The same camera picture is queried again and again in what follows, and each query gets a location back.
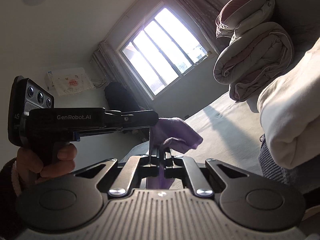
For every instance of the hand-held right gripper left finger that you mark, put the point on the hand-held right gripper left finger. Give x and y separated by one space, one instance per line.
153 162

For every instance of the folded cream garment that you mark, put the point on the folded cream garment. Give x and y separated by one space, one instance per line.
287 117

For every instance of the folded grey knit sweater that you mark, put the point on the folded grey knit sweater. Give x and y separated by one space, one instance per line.
270 162

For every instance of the folded beige pink duvet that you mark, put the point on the folded beige pink duvet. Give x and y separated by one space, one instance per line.
250 62

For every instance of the window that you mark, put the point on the window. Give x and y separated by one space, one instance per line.
155 50

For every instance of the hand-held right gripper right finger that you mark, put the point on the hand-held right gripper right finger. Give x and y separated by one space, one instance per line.
168 163

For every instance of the purple long-sleeve shirt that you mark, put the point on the purple long-sleeve shirt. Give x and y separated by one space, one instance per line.
175 132

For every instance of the grey star-patterned curtain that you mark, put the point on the grey star-patterned curtain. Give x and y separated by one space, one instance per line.
200 5

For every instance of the light grey pillow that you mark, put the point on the light grey pillow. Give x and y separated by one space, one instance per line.
262 12

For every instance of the grey bed blanket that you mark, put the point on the grey bed blanket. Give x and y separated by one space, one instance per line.
225 130

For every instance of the maroon grey pillow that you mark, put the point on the maroon grey pillow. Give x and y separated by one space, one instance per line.
237 5

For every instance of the air conditioner with cloth cover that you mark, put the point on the air conditioner with cloth cover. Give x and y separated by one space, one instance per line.
70 80

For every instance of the person's left hand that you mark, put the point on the person's left hand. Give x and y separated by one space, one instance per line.
62 160

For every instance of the grey curtain beside coat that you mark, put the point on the grey curtain beside coat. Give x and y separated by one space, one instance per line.
105 55

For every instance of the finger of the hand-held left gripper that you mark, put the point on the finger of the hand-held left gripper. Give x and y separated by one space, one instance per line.
135 118

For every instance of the hanging dark coat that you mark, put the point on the hanging dark coat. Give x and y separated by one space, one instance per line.
120 97

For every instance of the person's left forearm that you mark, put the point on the person's left forearm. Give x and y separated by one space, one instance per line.
10 180

